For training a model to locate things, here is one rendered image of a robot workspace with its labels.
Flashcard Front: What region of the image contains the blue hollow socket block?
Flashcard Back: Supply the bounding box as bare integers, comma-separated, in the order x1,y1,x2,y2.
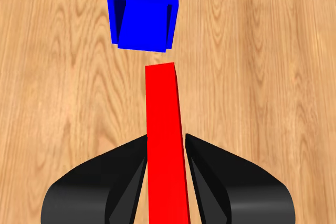
107,0,180,53

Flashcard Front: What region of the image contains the thin red peg bar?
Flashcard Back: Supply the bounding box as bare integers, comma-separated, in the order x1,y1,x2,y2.
145,62,192,224

